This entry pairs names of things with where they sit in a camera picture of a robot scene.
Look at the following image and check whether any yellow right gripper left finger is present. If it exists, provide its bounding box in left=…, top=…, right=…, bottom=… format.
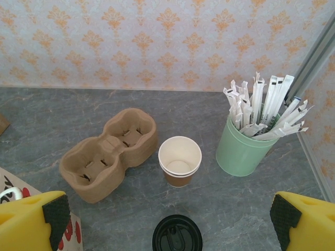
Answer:
left=0, top=190, right=71, bottom=251

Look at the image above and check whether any aluminium side rail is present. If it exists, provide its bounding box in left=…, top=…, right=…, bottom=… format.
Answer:
left=298, top=132, right=335, bottom=204

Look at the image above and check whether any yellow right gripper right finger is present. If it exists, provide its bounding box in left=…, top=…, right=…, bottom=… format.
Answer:
left=270, top=191, right=335, bottom=251

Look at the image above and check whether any mint green canister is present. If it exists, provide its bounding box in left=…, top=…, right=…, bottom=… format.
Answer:
left=215, top=112, right=282, bottom=177

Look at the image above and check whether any aluminium frame post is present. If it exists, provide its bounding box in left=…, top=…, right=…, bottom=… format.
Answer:
left=284, top=19, right=335, bottom=105

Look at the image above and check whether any brown cardboard napkin tray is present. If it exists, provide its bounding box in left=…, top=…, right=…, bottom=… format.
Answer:
left=0, top=112, right=11, bottom=136

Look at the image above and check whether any stack of pulp cup carriers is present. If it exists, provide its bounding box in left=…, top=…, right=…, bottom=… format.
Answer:
left=59, top=108, right=159, bottom=204

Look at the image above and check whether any red white paper bag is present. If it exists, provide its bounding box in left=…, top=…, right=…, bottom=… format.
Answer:
left=0, top=167, right=83, bottom=251

